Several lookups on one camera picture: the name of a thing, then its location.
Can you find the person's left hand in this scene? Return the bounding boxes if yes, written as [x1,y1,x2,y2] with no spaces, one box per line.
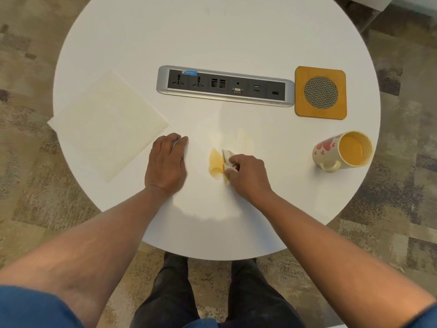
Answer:
[144,133,189,195]

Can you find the white furniture with dark leg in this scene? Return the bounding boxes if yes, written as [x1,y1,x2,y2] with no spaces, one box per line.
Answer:
[336,0,437,33]

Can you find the orange liquid spill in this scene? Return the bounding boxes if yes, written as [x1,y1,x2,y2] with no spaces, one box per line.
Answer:
[208,128,256,180]

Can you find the white tissue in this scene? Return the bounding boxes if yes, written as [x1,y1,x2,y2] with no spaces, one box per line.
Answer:
[222,149,239,185]

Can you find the large cream paper napkin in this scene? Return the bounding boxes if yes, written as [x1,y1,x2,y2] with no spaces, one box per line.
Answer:
[47,69,170,183]

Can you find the grey power socket panel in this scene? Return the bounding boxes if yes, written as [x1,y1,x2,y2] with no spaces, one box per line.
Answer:
[156,65,295,108]

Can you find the blue shirt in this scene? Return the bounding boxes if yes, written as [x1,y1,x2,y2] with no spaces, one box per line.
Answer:
[0,285,437,328]

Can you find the white mug with red hearts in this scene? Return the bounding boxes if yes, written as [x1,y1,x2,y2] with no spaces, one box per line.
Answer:
[312,131,374,173]

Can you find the square wooden coaster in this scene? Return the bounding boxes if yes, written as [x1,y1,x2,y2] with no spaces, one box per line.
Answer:
[294,66,348,120]

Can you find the person's right hand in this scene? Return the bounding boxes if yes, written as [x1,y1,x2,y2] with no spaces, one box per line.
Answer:
[224,154,274,207]

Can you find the black trousers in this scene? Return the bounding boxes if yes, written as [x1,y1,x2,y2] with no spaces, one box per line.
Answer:
[131,253,305,328]

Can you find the person's left forearm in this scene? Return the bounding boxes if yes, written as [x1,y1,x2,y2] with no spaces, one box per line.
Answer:
[0,185,171,328]

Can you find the person's right forearm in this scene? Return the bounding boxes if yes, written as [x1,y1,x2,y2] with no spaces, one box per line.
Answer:
[254,192,437,328]

